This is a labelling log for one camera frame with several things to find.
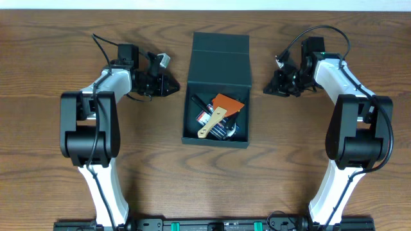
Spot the orange scraper wooden handle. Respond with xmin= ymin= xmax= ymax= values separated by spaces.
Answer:
xmin=197 ymin=94 xmax=244 ymax=139

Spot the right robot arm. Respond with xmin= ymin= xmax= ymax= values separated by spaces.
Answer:
xmin=263 ymin=37 xmax=394 ymax=230

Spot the right black cable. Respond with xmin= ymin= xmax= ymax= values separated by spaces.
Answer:
xmin=275 ymin=24 xmax=395 ymax=231

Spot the precision screwdriver set case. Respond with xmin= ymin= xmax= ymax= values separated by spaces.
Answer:
xmin=196 ymin=104 xmax=240 ymax=141

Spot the left black cable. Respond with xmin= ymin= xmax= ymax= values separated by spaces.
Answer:
xmin=85 ymin=33 xmax=153 ymax=231

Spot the dark green box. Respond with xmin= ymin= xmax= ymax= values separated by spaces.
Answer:
xmin=182 ymin=32 xmax=252 ymax=149

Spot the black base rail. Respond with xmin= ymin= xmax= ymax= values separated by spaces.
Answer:
xmin=53 ymin=214 xmax=376 ymax=231

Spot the black yellow screwdriver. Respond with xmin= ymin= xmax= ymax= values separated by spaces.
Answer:
xmin=225 ymin=112 xmax=239 ymax=130

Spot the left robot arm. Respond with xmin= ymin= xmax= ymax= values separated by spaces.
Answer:
xmin=60 ymin=44 xmax=179 ymax=230

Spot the black cable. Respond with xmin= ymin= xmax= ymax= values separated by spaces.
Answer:
xmin=85 ymin=33 xmax=153 ymax=231
xmin=275 ymin=24 xmax=395 ymax=231

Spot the black handled claw hammer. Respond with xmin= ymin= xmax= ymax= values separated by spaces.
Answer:
xmin=191 ymin=94 xmax=240 ymax=141

